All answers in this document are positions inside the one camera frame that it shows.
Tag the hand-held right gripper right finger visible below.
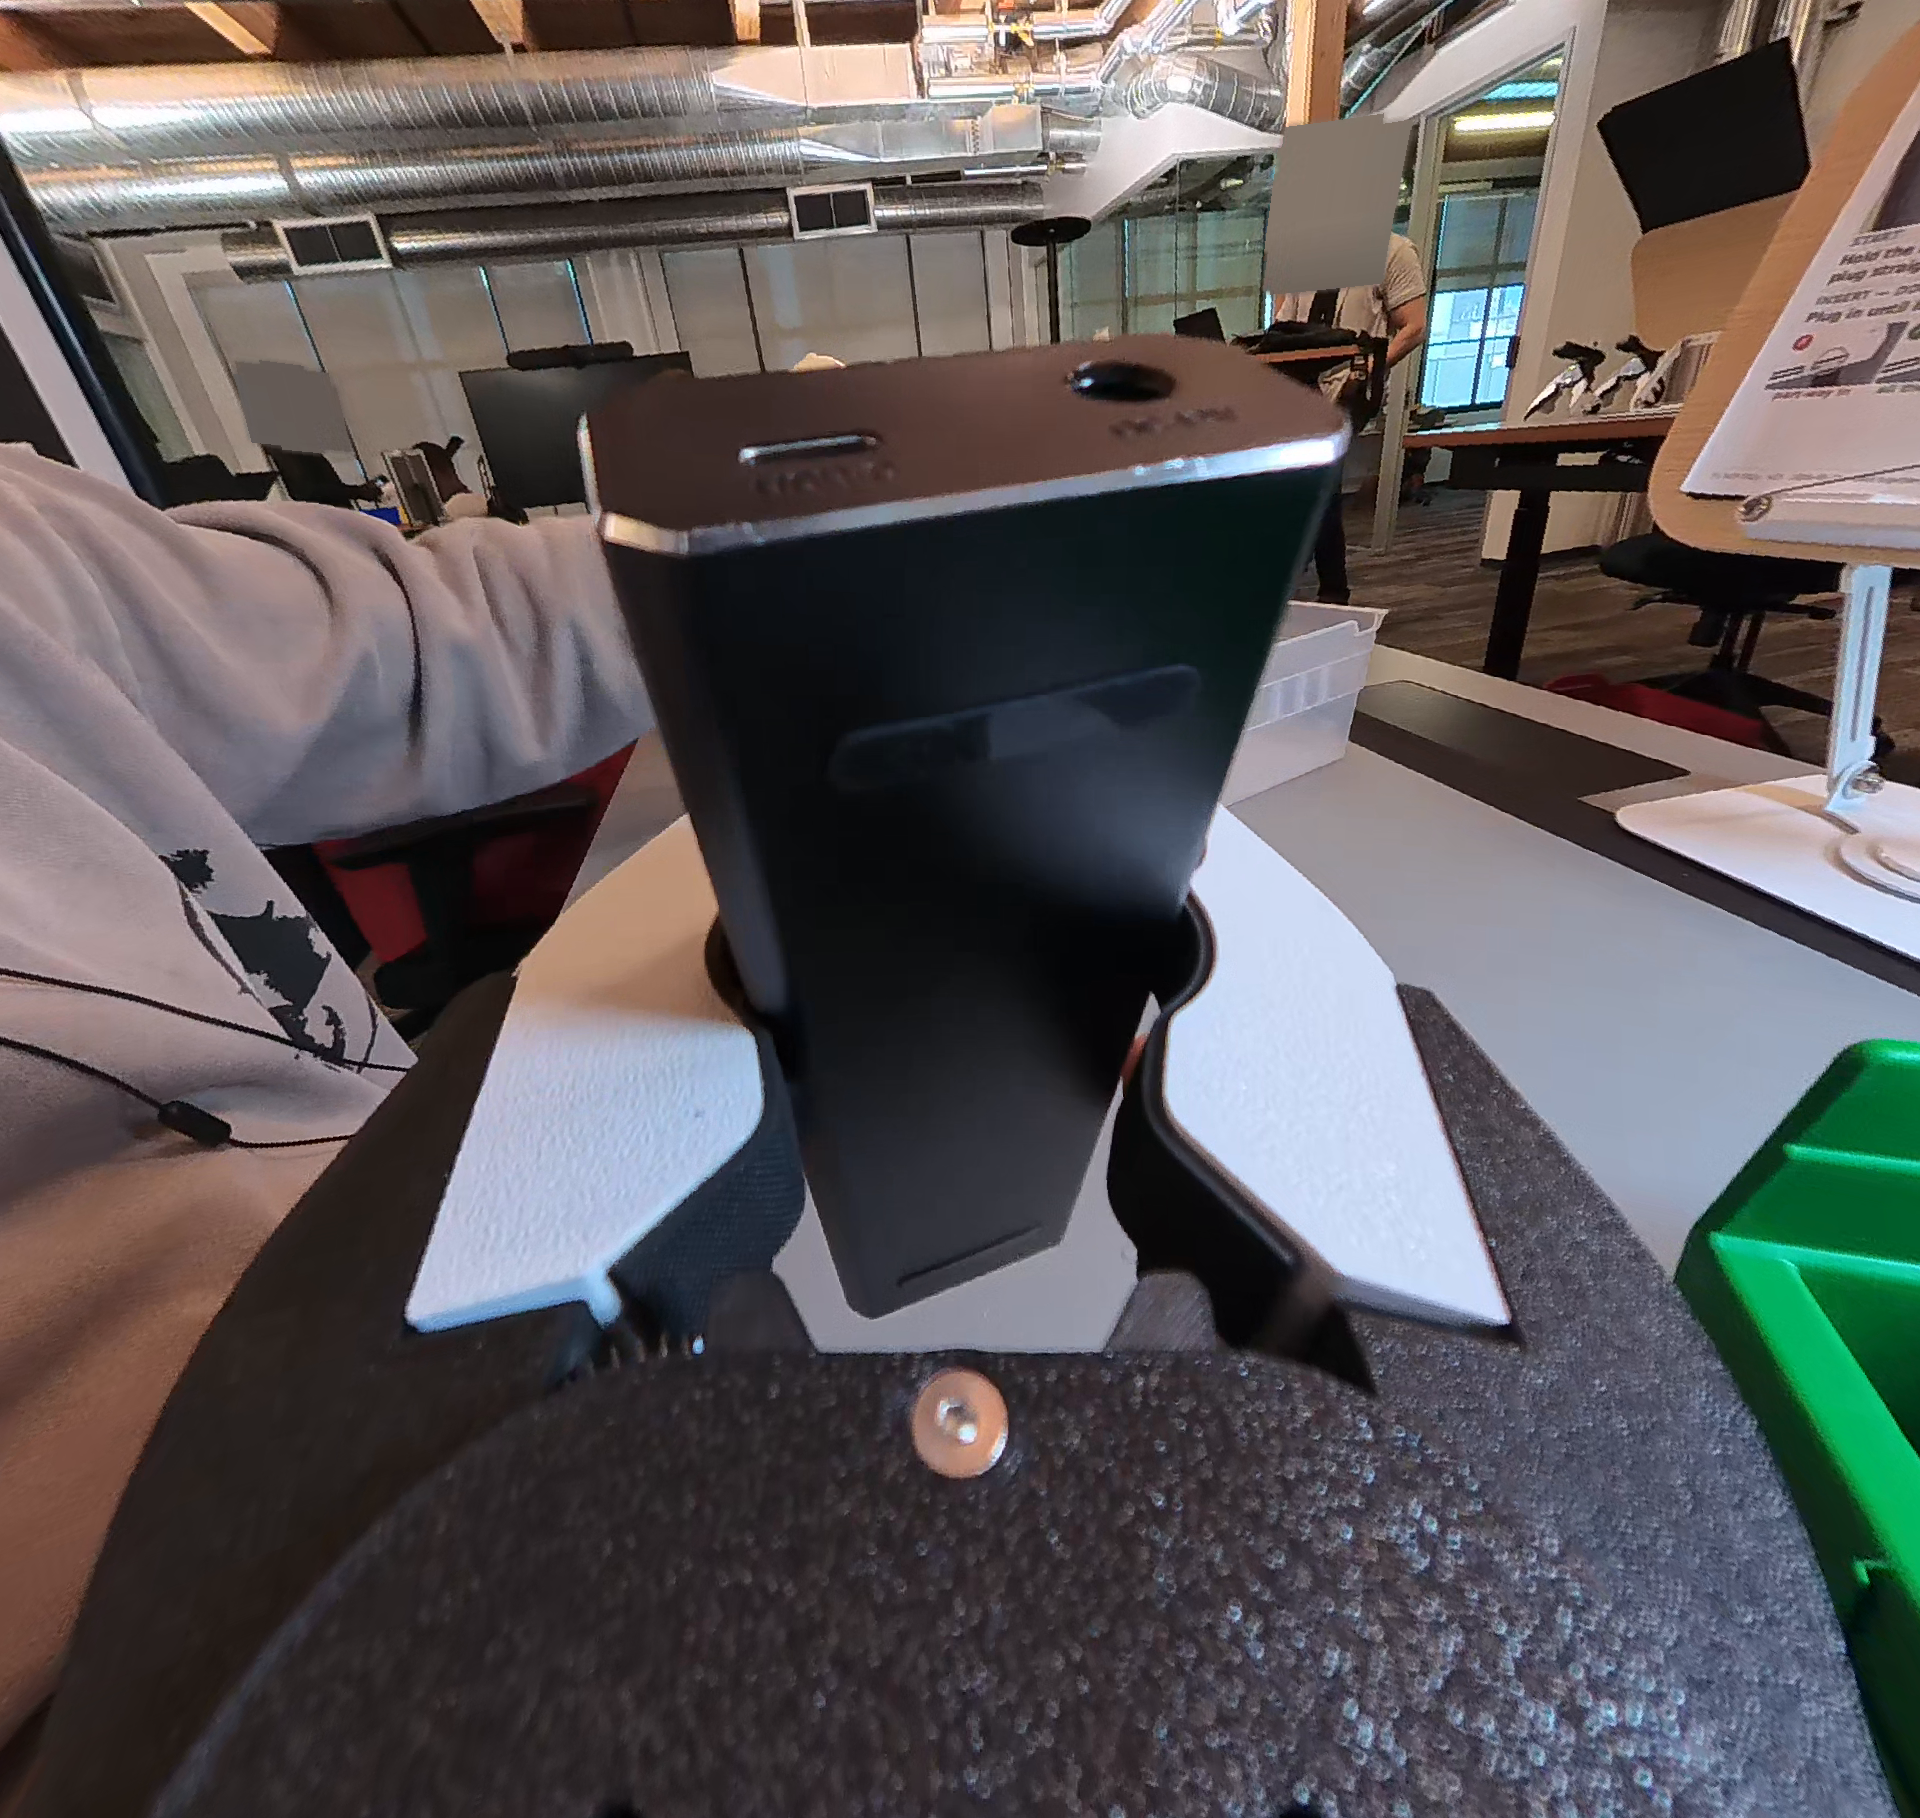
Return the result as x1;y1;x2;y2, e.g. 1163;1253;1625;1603
1107;803;1513;1395

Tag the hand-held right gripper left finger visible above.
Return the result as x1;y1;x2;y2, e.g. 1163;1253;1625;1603
402;817;809;1333

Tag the black usb hub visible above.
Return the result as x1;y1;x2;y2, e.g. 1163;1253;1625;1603
577;339;1355;1322

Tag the green plastic bin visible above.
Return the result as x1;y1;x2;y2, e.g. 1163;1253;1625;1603
1673;1039;1920;1818

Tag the person's left forearm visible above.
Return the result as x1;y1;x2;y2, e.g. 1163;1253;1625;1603
0;442;661;847

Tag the clear plastic bin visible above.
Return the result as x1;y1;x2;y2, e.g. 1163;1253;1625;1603
1223;598;1388;811

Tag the document stand with instruction sheet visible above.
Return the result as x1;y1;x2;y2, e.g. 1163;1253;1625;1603
1611;24;1920;968

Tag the person's beige hoodie torso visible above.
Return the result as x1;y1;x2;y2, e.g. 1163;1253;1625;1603
0;731;520;1760

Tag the large black monitor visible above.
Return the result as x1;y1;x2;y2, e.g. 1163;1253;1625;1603
456;346;695;514

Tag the wooden top desk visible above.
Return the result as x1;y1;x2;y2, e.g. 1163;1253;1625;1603
1402;409;1681;683

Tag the black floor lamp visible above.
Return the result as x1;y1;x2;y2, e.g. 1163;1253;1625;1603
1008;216;1096;350

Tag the plywood office chair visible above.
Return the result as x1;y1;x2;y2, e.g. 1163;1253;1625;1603
1594;37;1853;696

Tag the thin black cord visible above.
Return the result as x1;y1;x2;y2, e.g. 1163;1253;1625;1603
0;964;419;1147

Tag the silver air duct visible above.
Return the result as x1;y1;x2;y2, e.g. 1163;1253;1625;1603
0;40;1306;273

